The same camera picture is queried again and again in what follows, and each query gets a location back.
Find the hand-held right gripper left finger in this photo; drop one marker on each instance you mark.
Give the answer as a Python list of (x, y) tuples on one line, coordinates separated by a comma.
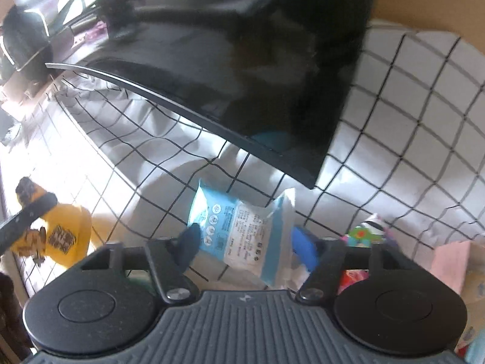
[(191, 242)]

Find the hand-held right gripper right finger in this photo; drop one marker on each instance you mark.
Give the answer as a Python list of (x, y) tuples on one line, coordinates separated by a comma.
[(303, 248)]

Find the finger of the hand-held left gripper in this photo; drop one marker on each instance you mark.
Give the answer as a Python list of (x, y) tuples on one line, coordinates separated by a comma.
[(26, 218)]

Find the yellow plush toy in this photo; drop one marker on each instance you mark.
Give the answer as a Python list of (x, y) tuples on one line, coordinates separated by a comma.
[(70, 227)]

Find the blue white wipes packet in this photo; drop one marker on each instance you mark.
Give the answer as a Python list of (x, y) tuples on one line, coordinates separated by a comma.
[(242, 231)]

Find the red soft item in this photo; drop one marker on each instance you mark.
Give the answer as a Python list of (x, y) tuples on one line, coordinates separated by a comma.
[(352, 278)]

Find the colourful small toy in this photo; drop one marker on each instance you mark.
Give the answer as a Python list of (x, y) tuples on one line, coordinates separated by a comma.
[(365, 233)]

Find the dark cloth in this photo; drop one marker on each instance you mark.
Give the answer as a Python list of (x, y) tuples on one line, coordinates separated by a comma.
[(11, 311)]

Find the white checked tablecloth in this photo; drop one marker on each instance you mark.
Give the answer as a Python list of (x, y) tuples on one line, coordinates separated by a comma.
[(409, 121)]

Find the black chair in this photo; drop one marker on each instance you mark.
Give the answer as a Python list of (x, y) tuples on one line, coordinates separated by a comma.
[(22, 38)]

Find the black computer monitor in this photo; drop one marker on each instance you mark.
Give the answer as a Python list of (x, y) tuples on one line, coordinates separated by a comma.
[(246, 64)]

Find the pale printed packet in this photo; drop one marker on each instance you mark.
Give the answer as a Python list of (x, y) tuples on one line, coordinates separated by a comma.
[(473, 341)]

